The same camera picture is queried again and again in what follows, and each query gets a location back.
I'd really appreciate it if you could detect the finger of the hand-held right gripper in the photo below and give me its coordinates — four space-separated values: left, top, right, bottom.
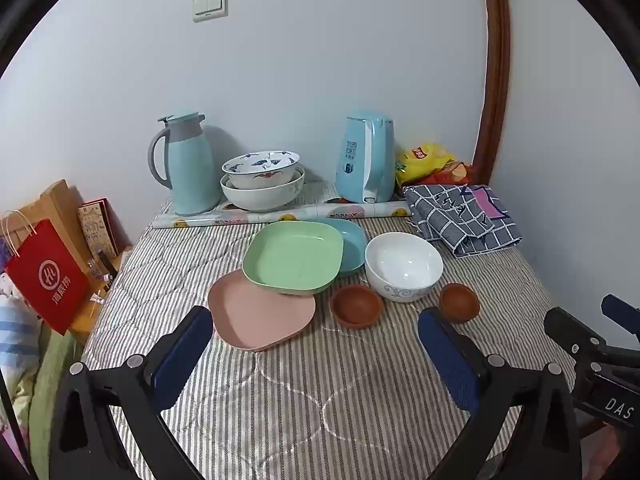
543 306 610 361
601 294 640 337

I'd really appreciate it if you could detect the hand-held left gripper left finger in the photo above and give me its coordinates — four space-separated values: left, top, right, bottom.
49 305 215 480

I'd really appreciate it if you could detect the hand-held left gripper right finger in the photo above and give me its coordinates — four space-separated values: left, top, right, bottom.
417 306 583 480

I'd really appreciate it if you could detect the small brown bowl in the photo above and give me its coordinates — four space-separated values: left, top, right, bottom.
330 284 384 330
439 282 481 323

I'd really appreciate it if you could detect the pink square plate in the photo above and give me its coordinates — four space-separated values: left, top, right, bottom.
207 268 317 352

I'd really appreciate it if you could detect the white bowl with grey swirls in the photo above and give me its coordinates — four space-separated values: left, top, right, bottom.
364 232 444 303

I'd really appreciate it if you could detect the blue square plate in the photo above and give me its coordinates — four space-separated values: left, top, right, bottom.
300 218 368 277

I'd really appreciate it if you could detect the green square plate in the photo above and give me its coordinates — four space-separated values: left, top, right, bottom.
242 221 345 296

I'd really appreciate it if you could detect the wooden side table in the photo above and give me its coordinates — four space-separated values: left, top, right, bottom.
67 247 133 346

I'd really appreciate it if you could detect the striped quilt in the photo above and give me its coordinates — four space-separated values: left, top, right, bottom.
82 180 576 480

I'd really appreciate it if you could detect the green cloth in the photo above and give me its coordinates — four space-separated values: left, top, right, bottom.
27 330 86 480

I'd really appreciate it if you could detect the grey checked cloth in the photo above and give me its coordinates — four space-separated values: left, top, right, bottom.
404 184 522 258

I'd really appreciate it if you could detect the rolled fruit-print table cover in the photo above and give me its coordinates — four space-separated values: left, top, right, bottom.
151 200 413 230

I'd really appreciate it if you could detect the patterned flat box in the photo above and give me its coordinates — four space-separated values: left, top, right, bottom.
77 197 121 261

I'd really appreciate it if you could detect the red paper bag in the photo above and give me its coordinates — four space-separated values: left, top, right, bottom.
1 210 92 336

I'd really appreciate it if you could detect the blue striped cloth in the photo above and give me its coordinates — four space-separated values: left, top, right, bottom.
0 295 43 401

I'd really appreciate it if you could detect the large white swirl-patterned bowl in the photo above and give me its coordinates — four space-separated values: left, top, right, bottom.
220 166 306 212

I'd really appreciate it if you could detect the light blue thermos jug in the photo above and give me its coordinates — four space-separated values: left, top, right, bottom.
147 108 223 216

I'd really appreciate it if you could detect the red chip bag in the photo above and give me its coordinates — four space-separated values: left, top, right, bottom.
417 160 475 187

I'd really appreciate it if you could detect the brown paper bag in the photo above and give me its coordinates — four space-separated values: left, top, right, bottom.
15 179 91 271

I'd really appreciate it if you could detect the bowl with red blue print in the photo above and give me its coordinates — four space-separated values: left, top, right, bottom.
221 150 301 190

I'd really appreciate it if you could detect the yellow chip bag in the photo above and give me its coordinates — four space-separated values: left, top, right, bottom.
395 142 457 188

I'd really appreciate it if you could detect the light blue electric kettle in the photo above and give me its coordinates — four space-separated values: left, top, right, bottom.
335 110 397 204

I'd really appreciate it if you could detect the brown wooden door frame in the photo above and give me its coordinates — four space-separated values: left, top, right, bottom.
472 0 511 188

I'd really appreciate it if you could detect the white light switch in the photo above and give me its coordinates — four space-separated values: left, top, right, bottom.
192 0 228 22

